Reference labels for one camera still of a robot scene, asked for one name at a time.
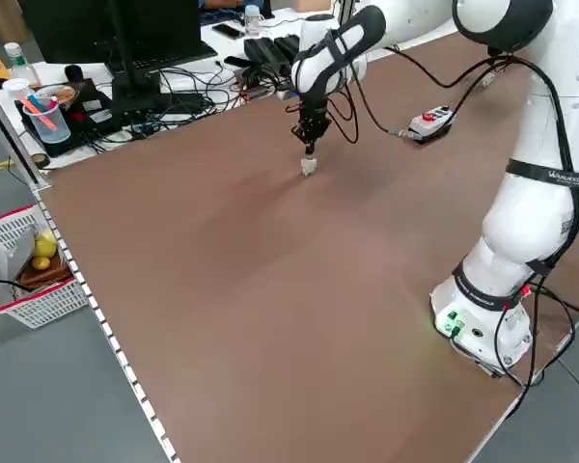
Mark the black computer monitor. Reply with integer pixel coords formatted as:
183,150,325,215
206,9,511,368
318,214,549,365
17,0,218,65

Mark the black cable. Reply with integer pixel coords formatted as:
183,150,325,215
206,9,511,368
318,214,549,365
327,79,414,146
482,45,579,390
385,45,512,91

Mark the grey cardboard sheet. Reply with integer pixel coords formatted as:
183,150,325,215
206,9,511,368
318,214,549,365
0,223,38,291

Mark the brown wooden board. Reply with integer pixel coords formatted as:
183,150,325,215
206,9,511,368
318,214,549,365
17,254,74,291

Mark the clear cup with pens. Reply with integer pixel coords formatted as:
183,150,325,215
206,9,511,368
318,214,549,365
21,95,73,146

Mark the clear jar white lid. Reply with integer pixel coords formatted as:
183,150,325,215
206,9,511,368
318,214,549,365
2,78,35,110

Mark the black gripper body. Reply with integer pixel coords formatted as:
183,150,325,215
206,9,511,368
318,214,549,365
296,93,331,128

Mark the black equipment box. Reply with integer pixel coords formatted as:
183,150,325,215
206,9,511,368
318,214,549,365
23,78,129,156

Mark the black smartphone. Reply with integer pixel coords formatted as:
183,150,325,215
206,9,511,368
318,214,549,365
211,22,245,40

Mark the clear bottle blue cap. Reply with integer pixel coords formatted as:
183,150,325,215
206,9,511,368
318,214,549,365
243,4,264,38

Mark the white capped plastic bottle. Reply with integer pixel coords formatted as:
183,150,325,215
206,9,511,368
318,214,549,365
3,41,41,88

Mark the grey emergency stop box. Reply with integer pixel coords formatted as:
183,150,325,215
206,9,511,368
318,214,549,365
408,104,457,146

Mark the black power supply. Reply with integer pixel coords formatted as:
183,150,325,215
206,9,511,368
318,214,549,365
273,34,304,57
243,38,290,69

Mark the white basket red rim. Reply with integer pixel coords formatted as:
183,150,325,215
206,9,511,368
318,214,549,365
0,204,91,332

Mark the black monitor stand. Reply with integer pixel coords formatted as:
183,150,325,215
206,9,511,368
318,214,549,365
104,0,166,116

